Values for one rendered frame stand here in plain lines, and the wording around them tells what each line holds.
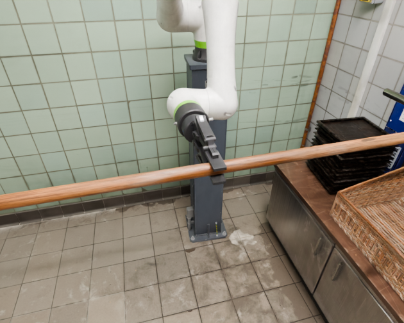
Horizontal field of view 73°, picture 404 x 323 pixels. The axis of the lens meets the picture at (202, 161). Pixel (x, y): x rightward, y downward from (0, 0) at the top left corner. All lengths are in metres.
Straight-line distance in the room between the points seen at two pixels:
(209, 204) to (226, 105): 1.01
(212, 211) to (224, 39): 1.22
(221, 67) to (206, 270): 1.32
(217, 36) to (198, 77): 0.46
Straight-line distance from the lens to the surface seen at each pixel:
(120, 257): 1.99
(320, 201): 1.55
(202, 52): 1.37
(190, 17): 1.33
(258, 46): 1.94
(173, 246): 1.98
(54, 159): 2.10
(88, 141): 1.99
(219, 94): 0.90
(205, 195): 1.74
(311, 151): 0.70
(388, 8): 1.85
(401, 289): 1.31
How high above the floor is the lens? 1.56
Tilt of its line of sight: 35 degrees down
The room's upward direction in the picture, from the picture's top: straight up
